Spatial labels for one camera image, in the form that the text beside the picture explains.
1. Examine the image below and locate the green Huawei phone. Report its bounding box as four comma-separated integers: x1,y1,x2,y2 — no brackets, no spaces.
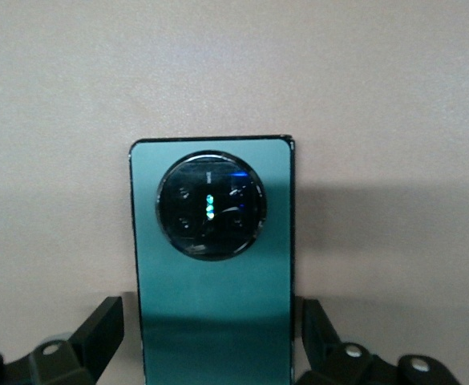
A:
128,135,297,385

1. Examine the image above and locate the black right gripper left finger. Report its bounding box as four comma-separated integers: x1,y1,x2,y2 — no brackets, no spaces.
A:
0,295,125,385

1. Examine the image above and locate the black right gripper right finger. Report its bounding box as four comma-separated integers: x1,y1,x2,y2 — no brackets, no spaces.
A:
297,298,463,385

